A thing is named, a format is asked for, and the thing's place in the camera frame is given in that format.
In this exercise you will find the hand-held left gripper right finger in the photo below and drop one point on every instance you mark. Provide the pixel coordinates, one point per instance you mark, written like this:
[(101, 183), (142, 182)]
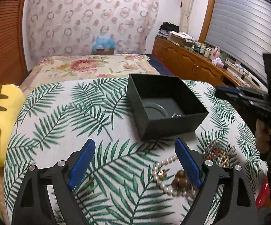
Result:
[(187, 165)]

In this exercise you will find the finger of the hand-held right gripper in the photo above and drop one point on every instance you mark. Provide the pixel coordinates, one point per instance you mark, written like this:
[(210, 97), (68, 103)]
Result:
[(238, 96)]

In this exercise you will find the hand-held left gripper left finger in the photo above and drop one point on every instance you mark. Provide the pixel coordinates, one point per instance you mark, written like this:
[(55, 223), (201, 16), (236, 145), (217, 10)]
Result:
[(84, 164)]

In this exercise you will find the black jewelry box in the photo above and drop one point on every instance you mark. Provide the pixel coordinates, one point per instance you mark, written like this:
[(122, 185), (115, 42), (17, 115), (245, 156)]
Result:
[(173, 126)]

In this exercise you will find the small silver jewelry piece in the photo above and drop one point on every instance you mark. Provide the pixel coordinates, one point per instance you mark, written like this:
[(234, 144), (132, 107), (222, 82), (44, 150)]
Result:
[(176, 115)]

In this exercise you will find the person's right hand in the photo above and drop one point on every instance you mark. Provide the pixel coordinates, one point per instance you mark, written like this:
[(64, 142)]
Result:
[(263, 136)]

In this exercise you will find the white appliance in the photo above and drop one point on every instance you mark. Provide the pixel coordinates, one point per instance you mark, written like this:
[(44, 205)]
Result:
[(241, 76)]

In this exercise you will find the rose gold pendant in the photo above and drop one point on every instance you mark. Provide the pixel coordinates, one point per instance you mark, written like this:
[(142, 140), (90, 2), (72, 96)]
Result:
[(161, 174)]

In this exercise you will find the tissue box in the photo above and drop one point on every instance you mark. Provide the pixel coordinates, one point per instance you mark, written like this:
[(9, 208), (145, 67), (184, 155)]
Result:
[(218, 62)]

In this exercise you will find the green leaf print cloth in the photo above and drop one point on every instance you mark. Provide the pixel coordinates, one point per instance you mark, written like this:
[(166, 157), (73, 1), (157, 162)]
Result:
[(67, 121)]

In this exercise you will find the pink teapot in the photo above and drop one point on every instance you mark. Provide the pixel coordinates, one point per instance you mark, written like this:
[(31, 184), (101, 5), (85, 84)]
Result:
[(214, 53)]

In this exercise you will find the white jar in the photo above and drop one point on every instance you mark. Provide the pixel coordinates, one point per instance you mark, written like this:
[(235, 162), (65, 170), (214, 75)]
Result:
[(208, 52)]

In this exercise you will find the green jar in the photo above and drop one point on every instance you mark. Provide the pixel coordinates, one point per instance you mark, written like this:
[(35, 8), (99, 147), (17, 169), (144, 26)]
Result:
[(202, 48)]

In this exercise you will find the wooden cabinet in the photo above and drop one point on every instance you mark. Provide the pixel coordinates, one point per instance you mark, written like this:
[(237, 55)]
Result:
[(184, 58)]

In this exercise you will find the translucent grey bangle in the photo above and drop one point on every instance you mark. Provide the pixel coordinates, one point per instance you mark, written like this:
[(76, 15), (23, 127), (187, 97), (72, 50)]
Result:
[(160, 105)]

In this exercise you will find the red object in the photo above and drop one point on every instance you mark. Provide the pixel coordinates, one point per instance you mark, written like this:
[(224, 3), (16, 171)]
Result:
[(262, 192)]

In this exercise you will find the navy bed sheet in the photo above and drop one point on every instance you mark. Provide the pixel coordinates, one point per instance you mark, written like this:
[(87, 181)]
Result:
[(161, 68)]

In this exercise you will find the dark folded clothes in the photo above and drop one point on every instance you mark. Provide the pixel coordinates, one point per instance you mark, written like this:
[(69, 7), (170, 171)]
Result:
[(169, 29)]

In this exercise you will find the floral bed blanket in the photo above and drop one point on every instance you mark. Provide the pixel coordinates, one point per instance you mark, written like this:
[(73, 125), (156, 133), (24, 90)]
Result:
[(84, 65)]

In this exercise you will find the beige lace curtain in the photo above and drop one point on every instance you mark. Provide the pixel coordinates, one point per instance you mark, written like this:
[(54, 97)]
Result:
[(187, 4)]

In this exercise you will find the small cardboard box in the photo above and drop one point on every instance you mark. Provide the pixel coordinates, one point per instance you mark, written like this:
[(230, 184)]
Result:
[(105, 50)]

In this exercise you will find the blue plastic bag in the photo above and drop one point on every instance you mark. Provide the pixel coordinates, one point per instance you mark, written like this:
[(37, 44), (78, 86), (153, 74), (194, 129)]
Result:
[(103, 42)]

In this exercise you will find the wooden wardrobe door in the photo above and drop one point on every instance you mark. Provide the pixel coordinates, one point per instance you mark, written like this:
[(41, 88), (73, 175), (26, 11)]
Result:
[(6, 51)]

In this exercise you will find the circle patterned curtain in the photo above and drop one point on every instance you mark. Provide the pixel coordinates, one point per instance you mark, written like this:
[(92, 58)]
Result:
[(79, 16)]

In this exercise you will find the wooden window frame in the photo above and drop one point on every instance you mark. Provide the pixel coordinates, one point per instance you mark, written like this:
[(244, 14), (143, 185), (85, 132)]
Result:
[(208, 11)]

